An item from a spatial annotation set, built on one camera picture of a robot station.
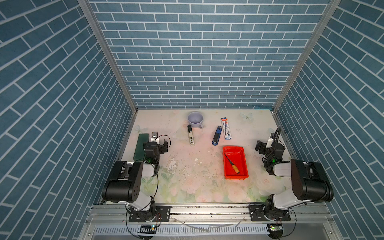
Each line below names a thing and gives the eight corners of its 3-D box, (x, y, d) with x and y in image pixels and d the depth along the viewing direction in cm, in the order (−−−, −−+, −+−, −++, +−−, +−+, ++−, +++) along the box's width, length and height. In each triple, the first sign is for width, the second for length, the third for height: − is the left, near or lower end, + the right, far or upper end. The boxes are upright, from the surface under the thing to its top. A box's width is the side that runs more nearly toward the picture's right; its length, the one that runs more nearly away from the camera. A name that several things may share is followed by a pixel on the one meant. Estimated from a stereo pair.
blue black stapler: (211, 144, 103) (212, 140, 99) (217, 128, 111) (217, 125, 108) (217, 146, 102) (218, 142, 98) (222, 130, 111) (223, 126, 107)
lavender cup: (187, 129, 109) (187, 124, 104) (188, 114, 120) (188, 108, 115) (203, 129, 110) (203, 124, 104) (202, 114, 120) (203, 108, 115)
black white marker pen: (190, 146, 101) (190, 142, 97) (187, 129, 110) (187, 125, 107) (194, 145, 101) (194, 141, 97) (191, 128, 111) (191, 124, 107)
